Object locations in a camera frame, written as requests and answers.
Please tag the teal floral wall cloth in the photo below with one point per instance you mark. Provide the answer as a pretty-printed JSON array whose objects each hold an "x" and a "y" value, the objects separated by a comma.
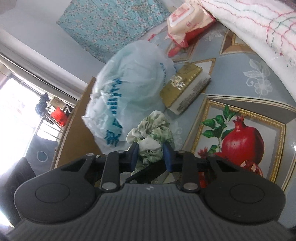
[{"x": 102, "y": 28}]

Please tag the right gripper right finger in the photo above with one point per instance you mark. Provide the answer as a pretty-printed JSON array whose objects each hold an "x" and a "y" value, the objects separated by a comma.
[{"x": 196, "y": 173}]

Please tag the cardboard box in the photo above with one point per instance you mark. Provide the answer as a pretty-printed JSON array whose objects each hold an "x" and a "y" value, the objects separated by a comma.
[{"x": 77, "y": 140}]

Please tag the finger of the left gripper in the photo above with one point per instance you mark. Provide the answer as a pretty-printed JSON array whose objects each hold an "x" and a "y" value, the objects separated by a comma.
[{"x": 148, "y": 174}]

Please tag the green white cloth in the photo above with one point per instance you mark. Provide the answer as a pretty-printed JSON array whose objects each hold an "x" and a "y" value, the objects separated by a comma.
[{"x": 150, "y": 135}]

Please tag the grey hanging blanket blue circles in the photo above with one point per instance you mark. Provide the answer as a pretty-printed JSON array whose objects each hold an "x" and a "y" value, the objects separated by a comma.
[{"x": 40, "y": 154}]

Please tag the gold packaged box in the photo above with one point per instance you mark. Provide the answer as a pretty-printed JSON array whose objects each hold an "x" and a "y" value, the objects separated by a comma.
[{"x": 184, "y": 87}]

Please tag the red wet wipes pack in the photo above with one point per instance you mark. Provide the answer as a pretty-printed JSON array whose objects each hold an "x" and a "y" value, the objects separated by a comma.
[{"x": 187, "y": 22}]

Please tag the patterned sofa cover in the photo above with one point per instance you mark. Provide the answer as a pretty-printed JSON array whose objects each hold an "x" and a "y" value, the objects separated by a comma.
[{"x": 241, "y": 84}]

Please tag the white plastic bag blue print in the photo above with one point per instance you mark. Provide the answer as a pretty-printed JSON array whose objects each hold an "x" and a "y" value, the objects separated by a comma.
[{"x": 125, "y": 92}]

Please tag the white embroidered pillow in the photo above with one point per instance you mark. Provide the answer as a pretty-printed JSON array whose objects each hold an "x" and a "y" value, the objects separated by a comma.
[{"x": 268, "y": 27}]

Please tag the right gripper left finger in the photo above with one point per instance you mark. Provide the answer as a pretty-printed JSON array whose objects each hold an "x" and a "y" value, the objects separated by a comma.
[{"x": 106, "y": 169}]

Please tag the clothes drying rack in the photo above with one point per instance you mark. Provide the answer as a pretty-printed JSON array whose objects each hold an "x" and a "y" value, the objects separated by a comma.
[{"x": 54, "y": 114}]

